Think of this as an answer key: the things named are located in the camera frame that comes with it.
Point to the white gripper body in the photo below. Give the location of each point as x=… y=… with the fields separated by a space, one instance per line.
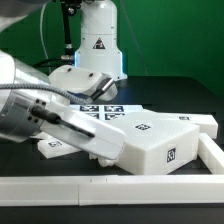
x=80 y=130

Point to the white cabinet body box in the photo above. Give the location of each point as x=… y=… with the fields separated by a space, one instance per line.
x=155 y=144

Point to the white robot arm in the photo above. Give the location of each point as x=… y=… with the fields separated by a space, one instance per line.
x=30 y=105

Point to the white cabinet door near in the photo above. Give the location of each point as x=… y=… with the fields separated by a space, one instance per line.
x=54 y=148

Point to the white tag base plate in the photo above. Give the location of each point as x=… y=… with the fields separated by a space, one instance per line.
x=107 y=112

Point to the white front fence rail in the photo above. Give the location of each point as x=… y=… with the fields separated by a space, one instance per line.
x=111 y=190

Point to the white fence rail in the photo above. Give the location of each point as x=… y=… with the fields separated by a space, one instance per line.
x=211 y=154
x=111 y=190

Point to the white right fence rail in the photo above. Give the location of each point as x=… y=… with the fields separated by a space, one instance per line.
x=211 y=154

